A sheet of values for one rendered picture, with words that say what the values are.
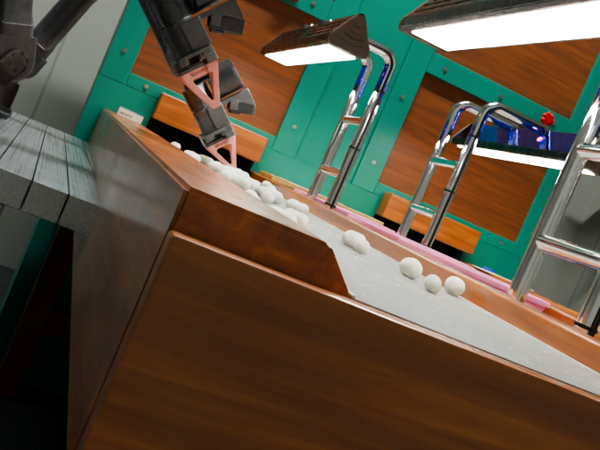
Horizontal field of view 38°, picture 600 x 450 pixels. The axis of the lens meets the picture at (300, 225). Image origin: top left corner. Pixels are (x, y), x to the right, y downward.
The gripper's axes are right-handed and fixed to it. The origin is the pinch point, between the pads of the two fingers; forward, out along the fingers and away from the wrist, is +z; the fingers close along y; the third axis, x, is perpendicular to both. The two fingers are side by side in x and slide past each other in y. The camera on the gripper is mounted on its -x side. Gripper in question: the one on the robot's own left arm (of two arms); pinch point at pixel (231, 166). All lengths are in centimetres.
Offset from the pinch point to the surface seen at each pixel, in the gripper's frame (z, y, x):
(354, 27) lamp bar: -19, -39, -27
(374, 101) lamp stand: -1.5, -17.0, -31.1
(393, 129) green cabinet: 17, 39, -50
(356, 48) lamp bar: -15.1, -38.9, -25.4
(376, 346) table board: -9, -144, 13
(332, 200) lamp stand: 13.3, -17.1, -14.1
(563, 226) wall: 126, 178, -151
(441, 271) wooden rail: 10, -91, -8
